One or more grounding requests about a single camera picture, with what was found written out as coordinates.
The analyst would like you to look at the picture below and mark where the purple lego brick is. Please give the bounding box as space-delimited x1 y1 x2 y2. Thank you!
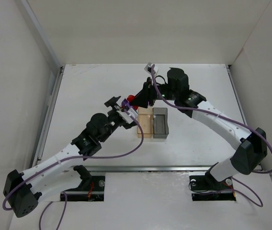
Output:
121 99 131 110

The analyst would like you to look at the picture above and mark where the red lego brick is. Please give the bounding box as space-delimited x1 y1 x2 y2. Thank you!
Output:
127 95 135 102

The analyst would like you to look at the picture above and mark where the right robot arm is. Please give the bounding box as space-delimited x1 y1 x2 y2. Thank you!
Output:
132 63 267 182

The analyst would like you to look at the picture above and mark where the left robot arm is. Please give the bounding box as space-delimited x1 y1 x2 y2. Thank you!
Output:
2 95 138 218

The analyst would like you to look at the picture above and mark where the grey container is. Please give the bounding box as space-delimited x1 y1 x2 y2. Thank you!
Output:
153 107 169 139

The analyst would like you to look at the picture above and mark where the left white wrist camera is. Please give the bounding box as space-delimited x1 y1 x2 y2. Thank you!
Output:
117 107 138 124

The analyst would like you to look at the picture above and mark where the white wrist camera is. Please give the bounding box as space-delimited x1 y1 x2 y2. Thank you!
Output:
144 62 159 76
117 107 138 124

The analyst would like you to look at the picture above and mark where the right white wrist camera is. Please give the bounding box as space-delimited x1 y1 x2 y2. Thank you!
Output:
144 62 159 76

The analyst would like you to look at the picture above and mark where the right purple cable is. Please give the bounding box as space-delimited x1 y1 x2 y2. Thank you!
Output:
150 64 272 207

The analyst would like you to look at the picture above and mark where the purple cable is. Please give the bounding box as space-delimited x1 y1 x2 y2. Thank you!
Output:
150 64 272 207
2 105 144 230

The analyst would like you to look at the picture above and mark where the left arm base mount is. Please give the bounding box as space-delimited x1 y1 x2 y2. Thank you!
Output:
60 165 106 202

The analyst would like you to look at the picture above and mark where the aluminium front rail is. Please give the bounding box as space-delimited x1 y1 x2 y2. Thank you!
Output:
86 166 210 173

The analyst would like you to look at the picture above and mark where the left aluminium frame rail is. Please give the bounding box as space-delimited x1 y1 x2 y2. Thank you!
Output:
27 66 65 168

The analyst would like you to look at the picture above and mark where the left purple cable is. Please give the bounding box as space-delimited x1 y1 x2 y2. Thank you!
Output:
2 105 144 230

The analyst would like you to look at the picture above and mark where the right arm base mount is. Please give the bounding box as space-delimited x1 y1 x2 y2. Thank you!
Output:
188 175 236 201

